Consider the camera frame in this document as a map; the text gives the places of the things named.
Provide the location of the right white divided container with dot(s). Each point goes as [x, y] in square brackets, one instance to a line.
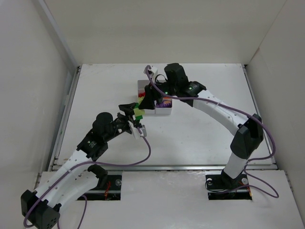
[163, 111]

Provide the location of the green and lime lego cluster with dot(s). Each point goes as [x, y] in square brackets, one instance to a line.
[137, 113]

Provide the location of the aluminium rail front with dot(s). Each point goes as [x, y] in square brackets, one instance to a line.
[187, 168]

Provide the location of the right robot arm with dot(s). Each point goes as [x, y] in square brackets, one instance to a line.
[245, 128]

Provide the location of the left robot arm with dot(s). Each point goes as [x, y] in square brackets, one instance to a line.
[43, 206]

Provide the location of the purple curved lego brick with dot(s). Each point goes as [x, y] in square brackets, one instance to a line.
[167, 103]

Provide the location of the red rounded lego brick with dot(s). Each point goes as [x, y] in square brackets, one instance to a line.
[140, 95]

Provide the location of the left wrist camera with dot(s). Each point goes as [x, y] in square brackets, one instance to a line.
[137, 132]

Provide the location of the left white divided container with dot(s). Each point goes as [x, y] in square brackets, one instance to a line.
[140, 89]

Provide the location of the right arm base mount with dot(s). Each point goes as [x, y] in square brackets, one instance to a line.
[220, 187]

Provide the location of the white divided container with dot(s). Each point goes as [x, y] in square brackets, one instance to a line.
[163, 111]
[140, 89]

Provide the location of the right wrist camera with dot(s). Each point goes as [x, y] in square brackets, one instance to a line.
[151, 72]

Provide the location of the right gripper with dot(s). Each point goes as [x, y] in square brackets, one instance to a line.
[150, 94]

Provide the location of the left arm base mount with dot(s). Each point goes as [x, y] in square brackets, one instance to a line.
[109, 190]

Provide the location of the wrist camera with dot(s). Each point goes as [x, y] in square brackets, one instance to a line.
[137, 132]
[151, 72]

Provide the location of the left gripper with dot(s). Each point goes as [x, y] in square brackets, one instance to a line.
[124, 115]

